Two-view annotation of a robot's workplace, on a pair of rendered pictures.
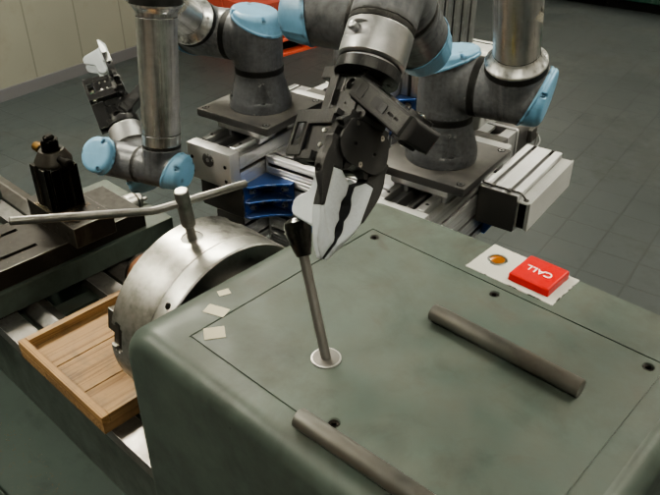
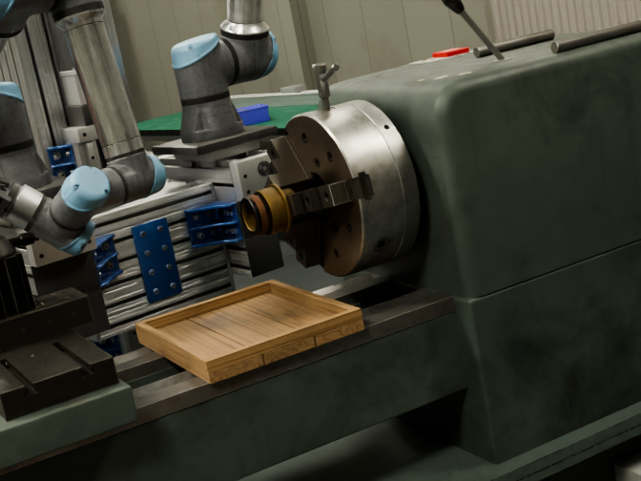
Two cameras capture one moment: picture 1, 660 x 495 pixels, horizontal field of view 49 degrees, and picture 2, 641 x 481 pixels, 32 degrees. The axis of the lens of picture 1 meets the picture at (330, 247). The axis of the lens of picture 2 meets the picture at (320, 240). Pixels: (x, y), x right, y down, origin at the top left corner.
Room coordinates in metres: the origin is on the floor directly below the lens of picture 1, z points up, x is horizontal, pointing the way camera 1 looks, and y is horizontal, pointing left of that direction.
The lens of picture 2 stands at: (0.25, 2.17, 1.47)
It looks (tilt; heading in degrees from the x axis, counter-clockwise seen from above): 13 degrees down; 291
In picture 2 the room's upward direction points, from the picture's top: 11 degrees counter-clockwise
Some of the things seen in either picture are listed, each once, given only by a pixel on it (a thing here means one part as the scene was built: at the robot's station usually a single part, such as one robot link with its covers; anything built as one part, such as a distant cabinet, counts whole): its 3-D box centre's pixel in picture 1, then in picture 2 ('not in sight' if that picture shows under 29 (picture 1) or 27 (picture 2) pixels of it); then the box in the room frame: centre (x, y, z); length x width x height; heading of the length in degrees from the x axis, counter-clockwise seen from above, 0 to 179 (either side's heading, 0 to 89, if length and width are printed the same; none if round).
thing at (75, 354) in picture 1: (140, 339); (244, 325); (1.11, 0.38, 0.89); 0.36 x 0.30 x 0.04; 137
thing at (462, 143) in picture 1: (442, 133); (209, 115); (1.38, -0.23, 1.21); 0.15 x 0.15 x 0.10
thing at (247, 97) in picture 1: (259, 83); (10, 166); (1.67, 0.17, 1.21); 0.15 x 0.15 x 0.10
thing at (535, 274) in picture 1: (538, 277); (450, 53); (0.80, -0.28, 1.26); 0.06 x 0.06 x 0.02; 47
